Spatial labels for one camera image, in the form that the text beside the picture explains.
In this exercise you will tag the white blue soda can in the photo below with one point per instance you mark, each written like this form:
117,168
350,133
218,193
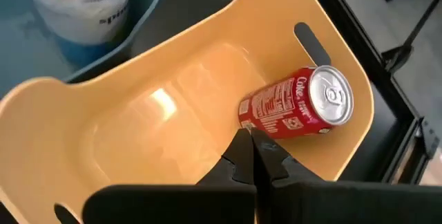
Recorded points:
83,13

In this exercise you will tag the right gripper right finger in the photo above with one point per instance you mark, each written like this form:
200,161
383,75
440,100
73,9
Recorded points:
345,203

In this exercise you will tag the black table clamp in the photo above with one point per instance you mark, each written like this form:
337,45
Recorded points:
397,58

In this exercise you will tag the yellow plastic bin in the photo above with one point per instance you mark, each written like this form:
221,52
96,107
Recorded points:
138,113

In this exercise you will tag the blue-grey plastic bin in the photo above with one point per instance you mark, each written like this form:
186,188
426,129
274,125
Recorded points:
20,44

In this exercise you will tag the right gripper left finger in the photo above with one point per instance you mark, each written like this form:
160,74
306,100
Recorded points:
172,206

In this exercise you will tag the red cola can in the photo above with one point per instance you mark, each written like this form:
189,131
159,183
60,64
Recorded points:
293,106

